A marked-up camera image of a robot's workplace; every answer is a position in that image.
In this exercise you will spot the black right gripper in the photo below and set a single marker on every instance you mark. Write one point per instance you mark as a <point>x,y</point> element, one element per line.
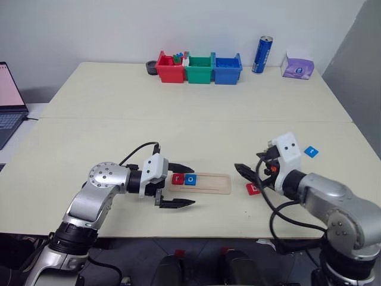
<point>269,168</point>

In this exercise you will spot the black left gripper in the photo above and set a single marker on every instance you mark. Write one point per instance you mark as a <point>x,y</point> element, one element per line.
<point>156,185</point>

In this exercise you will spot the red letter r block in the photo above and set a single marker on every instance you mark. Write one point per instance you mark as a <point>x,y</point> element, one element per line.
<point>178,179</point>

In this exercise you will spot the blue letter o block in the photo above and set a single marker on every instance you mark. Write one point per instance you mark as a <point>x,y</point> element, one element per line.
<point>190,180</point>

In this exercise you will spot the red letter b block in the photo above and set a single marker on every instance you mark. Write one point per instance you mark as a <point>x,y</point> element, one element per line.
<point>252,189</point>

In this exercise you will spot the wooden letter tray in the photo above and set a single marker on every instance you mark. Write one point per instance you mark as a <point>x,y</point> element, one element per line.
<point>214,185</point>

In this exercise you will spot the blue letter t block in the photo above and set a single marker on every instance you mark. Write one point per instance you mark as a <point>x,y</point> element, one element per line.
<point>311,151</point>

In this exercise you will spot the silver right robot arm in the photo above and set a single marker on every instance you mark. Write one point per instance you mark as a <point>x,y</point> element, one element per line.
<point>330,193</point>

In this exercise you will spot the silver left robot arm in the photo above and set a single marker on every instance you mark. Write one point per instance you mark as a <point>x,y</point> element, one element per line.
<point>101,178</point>

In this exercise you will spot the small red tab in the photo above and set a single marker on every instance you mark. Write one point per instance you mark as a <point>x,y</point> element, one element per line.
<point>179,253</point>

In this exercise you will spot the dark rounded shape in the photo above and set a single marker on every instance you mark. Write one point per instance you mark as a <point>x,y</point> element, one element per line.
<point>171,271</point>
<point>236,268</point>

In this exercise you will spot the blue plastic bin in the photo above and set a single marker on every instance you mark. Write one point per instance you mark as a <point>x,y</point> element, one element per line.
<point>226,75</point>

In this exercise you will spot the purple tissue pack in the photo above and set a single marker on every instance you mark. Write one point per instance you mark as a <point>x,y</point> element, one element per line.
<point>297,70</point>

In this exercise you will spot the green plastic bin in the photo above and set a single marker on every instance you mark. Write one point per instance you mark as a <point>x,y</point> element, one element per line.
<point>199,74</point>

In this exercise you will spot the blue drink can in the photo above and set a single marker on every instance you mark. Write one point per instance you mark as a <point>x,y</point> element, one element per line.
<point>262,55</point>

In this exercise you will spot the red plastic bin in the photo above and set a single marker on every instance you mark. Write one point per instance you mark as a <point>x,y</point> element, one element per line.
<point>171,73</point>

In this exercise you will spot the black round holder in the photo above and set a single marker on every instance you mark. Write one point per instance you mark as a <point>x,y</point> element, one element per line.
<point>151,68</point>

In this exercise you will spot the small white toy piece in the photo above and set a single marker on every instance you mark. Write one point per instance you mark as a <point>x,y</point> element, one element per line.
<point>186,62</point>

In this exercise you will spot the small green toy block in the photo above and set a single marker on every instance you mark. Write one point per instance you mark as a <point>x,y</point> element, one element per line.
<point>178,60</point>

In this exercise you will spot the small blue toy piece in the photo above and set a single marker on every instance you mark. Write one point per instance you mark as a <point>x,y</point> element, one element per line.
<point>178,55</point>

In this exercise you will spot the dark laptop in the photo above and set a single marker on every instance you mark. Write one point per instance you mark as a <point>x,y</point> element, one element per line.
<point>9,89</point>

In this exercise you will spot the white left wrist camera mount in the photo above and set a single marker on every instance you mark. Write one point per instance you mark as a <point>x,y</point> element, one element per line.
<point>152,166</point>

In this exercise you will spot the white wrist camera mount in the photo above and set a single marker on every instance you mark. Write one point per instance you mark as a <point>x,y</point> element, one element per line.
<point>152,166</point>
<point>288,147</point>

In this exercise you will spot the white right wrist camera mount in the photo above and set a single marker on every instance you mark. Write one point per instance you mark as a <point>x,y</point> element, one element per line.
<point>288,147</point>

